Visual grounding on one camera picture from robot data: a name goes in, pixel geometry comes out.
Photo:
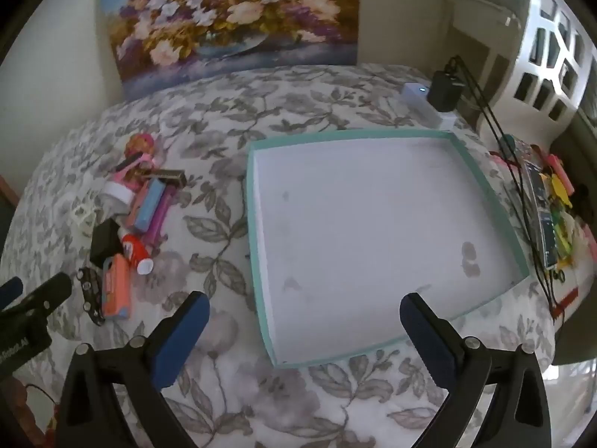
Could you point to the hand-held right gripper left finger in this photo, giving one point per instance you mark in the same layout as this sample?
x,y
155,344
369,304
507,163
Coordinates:
x,y
182,336

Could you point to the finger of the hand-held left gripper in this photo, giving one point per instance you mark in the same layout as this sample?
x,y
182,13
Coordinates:
x,y
9,291
49,291

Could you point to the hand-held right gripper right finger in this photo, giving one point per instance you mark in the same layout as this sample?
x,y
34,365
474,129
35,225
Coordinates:
x,y
427,336

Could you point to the black toy car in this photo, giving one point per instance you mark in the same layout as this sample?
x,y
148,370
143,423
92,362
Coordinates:
x,y
91,296

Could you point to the pink car-shaped case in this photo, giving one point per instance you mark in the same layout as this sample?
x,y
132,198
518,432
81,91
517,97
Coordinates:
x,y
116,289

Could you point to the black charger plug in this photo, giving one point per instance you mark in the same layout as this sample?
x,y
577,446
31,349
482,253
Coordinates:
x,y
105,242

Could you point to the white plastic clip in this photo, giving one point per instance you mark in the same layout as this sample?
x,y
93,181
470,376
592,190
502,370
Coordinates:
x,y
84,215

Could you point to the small red bottle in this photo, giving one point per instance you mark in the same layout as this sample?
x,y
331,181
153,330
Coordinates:
x,y
137,254

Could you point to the shallow teal cardboard box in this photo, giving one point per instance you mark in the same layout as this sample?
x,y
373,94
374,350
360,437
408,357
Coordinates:
x,y
368,242

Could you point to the purple plastic bar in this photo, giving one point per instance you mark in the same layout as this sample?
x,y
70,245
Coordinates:
x,y
158,219

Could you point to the white smartwatch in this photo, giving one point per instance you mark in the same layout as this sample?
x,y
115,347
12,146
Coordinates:
x,y
116,193

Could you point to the blue car-shaped case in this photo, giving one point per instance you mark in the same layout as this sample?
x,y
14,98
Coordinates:
x,y
148,205

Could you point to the pink smartwatch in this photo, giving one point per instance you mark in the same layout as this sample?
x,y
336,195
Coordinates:
x,y
133,170

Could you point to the red toy strip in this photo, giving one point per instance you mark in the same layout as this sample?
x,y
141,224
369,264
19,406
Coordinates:
x,y
564,302

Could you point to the smartphone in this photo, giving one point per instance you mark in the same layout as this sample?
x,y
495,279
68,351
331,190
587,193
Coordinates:
x,y
541,214

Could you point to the pink toy dog figure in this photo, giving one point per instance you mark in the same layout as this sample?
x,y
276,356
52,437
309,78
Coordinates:
x,y
140,147

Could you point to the yellow plastic toy piece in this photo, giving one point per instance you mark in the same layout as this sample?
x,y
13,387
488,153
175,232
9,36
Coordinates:
x,y
559,191

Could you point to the colourful tape roll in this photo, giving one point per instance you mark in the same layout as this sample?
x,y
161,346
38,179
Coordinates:
x,y
508,143

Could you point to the pink plastic toy piece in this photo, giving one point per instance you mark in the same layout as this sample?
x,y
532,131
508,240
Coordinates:
x,y
557,168

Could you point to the white power strip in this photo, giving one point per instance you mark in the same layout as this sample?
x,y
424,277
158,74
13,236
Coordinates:
x,y
422,100

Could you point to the black power adapter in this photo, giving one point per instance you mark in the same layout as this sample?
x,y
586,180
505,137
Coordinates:
x,y
445,91

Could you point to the grey floral bedspread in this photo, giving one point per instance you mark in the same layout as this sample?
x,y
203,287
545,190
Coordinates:
x,y
326,102

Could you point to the white side table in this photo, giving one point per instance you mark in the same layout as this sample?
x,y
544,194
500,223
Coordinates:
x,y
485,23

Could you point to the flower painting canvas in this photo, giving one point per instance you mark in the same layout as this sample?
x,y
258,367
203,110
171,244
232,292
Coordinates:
x,y
224,18

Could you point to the white lattice panel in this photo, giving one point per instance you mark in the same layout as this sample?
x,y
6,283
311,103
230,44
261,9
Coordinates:
x,y
555,42

